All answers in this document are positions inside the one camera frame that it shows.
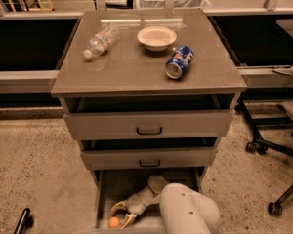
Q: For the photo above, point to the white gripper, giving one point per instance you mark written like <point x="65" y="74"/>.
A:
<point x="136" y="204"/>

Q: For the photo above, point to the orange fruit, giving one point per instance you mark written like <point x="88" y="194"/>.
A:
<point x="114" y="222"/>

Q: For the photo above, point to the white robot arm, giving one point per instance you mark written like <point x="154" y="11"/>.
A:
<point x="182" y="210"/>

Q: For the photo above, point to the grey bottom drawer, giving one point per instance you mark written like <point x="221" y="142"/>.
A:
<point x="118" y="185"/>

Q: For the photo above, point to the grey drawer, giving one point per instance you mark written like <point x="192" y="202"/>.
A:
<point x="118" y="185"/>
<point x="142" y="117"/>
<point x="119" y="154"/>

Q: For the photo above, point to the grey middle drawer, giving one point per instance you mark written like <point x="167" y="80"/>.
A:
<point x="119" y="154"/>

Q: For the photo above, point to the grey top drawer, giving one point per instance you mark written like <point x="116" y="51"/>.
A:
<point x="142" y="117"/>

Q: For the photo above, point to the grey drawer cabinet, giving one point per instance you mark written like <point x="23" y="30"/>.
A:
<point x="128" y="68"/>

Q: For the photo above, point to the black object bottom left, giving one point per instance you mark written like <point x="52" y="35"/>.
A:
<point x="25" y="221"/>

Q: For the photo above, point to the black office chair base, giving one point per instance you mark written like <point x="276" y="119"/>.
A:
<point x="258" y="144"/>

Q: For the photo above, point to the blue soda can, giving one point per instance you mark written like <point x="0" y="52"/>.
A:
<point x="179" y="62"/>

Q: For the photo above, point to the clear plastic water bottle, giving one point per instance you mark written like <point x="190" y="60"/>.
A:
<point x="101" y="41"/>

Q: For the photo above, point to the white paper bowl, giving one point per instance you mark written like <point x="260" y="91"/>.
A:
<point x="156" y="38"/>

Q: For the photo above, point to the clear plastic bin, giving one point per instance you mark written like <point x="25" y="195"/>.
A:
<point x="159" y="4"/>

